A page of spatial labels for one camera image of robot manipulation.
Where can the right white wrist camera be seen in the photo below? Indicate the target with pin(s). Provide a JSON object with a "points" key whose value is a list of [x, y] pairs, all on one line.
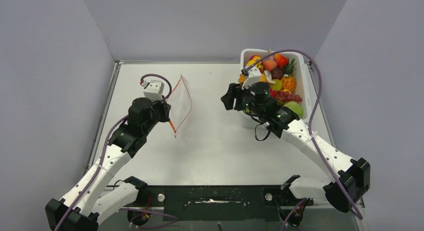
{"points": [[251, 76]]}

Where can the green toy cabbage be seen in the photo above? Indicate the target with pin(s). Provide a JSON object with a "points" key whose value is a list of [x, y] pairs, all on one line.
{"points": [[295, 107]]}

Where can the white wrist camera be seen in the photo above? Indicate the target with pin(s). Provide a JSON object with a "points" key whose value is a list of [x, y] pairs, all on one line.
{"points": [[251, 76], [153, 90]]}

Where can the purple toy grapes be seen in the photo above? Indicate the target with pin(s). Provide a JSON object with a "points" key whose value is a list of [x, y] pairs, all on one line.
{"points": [[284, 96]]}

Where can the white plastic food bin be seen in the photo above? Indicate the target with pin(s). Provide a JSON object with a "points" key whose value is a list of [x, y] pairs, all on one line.
{"points": [[301, 74]]}

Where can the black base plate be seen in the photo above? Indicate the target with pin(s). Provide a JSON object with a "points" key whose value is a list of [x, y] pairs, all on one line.
{"points": [[196, 203]]}

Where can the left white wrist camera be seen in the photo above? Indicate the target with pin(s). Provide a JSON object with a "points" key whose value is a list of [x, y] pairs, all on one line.
{"points": [[153, 90]]}

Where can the toy pineapple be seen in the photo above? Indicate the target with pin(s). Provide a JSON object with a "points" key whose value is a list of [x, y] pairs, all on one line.
{"points": [[289, 81]]}

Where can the toy peach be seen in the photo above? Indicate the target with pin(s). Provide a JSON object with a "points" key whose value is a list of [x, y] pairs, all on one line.
{"points": [[270, 65]]}

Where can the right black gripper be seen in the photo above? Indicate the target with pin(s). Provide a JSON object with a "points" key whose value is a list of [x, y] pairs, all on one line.
{"points": [[235, 92]]}

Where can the clear zip top bag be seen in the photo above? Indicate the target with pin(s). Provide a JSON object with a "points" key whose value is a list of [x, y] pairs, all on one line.
{"points": [[181, 105]]}

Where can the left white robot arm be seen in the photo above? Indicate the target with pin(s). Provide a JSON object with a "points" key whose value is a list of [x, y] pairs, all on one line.
{"points": [[81, 208]]}

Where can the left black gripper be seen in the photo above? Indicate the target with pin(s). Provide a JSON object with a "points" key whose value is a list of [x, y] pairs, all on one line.
{"points": [[165, 108]]}

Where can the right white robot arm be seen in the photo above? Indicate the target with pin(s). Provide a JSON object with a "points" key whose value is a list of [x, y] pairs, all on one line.
{"points": [[347, 179]]}

